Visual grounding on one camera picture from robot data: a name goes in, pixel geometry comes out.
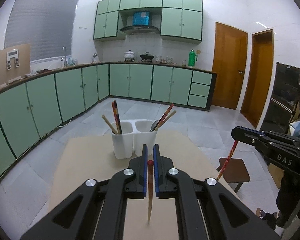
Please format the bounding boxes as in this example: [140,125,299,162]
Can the red and wood chopstick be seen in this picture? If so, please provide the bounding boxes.
[147,160,154,223]

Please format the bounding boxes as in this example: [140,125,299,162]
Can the black plastic spoon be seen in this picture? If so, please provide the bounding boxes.
[150,120,159,132]

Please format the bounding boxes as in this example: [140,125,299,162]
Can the chrome kitchen faucet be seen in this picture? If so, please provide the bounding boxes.
[61,46,67,67]

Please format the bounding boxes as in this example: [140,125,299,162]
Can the brown wooden stool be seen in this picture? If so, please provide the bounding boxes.
[223,158,250,193]

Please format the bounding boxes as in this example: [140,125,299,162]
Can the black glass cabinet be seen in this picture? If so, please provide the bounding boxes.
[260,62,300,134]

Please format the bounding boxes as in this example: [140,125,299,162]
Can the wooden chopstick in left cup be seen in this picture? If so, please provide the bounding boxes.
[102,115,118,134]

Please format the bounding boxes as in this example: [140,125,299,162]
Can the wooden chopstick in cup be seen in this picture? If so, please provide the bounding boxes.
[102,115,118,134]
[154,111,177,131]

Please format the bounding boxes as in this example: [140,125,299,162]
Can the white utensil holder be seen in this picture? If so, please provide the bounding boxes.
[111,119,157,159]

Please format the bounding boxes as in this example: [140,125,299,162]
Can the red chopstick in left cup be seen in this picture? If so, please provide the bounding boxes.
[111,100,122,134]

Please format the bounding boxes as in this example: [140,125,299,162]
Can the red chopstick in cup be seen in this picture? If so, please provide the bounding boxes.
[111,100,122,134]
[156,103,174,127]

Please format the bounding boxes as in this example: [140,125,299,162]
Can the wooden chopstick in right cup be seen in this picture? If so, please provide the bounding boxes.
[154,111,177,131]

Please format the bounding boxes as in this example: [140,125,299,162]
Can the red chopstick in right cup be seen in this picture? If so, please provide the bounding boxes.
[156,103,174,127]

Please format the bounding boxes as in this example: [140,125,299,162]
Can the brown wooden door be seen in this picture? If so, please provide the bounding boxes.
[212,22,248,109]

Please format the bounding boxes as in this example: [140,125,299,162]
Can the green lower cabinets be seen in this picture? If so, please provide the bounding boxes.
[0,63,217,177]

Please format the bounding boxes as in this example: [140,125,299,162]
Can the green cabinets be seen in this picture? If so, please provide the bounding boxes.
[94,0,203,44]
[0,63,217,177]

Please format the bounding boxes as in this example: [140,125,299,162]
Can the green thermos flask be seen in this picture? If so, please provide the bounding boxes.
[188,49,198,67]

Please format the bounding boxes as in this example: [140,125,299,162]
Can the white cooking pot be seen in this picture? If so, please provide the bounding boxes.
[124,50,135,62]

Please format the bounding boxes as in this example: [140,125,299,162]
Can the black wok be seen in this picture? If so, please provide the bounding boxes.
[140,52,154,62]

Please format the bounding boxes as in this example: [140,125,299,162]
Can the cardboard box with water purifier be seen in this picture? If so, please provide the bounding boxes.
[0,43,31,87]

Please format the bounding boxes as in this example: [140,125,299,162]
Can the green upper cabinets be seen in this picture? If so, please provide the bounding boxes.
[94,0,203,44]

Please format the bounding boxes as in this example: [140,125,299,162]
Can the black range hood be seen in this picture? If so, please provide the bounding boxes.
[120,25,160,35]

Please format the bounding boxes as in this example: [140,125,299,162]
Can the grey window blind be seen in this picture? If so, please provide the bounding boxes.
[4,0,78,61]

